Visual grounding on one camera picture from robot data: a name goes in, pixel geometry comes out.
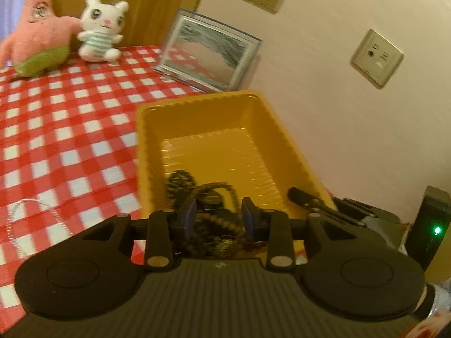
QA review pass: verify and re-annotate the reddish brown bead bracelet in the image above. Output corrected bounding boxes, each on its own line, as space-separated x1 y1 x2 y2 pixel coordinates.
196 214 245 236

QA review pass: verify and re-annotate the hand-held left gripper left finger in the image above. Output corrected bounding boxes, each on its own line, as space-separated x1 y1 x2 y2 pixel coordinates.
83 197 197 273

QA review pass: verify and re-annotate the red white patterned clothing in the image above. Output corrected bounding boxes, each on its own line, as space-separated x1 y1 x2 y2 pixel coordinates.
405 319 451 338

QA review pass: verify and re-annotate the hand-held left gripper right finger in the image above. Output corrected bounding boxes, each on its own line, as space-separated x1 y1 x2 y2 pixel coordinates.
241 197 357 273

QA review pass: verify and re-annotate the white bunny plush toy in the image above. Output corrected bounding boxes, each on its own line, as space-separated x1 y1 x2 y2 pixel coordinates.
76 0 129 63

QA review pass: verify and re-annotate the brown wooden panel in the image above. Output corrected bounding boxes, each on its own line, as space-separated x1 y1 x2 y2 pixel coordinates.
46 0 212 48

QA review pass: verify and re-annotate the clear picture frame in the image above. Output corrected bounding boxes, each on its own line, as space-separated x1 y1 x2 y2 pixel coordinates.
153 8 262 94

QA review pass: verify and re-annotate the pink starfish plush toy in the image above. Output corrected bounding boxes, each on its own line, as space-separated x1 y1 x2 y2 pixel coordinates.
0 0 82 77

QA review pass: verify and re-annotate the black strap wristwatch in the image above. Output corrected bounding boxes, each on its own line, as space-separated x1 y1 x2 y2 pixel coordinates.
195 188 230 219

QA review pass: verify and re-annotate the red white checkered tablecloth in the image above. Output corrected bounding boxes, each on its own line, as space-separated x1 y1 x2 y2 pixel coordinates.
0 44 212 319

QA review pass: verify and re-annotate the yellow plastic tray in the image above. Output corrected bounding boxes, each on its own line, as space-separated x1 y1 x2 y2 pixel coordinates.
136 91 338 265

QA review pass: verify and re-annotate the person's right forearm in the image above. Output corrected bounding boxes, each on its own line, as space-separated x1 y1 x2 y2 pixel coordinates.
414 278 451 324

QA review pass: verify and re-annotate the pale sheer curtain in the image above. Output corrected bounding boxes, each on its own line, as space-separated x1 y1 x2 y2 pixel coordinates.
0 0 40 40

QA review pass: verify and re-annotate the brown wooden bead necklace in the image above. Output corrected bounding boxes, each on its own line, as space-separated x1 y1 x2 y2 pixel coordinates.
165 170 269 259

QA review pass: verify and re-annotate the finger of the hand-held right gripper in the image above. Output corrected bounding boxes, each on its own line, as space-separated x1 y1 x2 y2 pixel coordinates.
287 187 364 227
333 197 401 223

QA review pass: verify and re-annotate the beige wall socket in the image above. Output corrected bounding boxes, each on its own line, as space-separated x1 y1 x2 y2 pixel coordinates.
350 29 405 91

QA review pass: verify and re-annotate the white pearl necklace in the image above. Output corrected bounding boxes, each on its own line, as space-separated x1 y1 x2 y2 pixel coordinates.
9 199 68 259

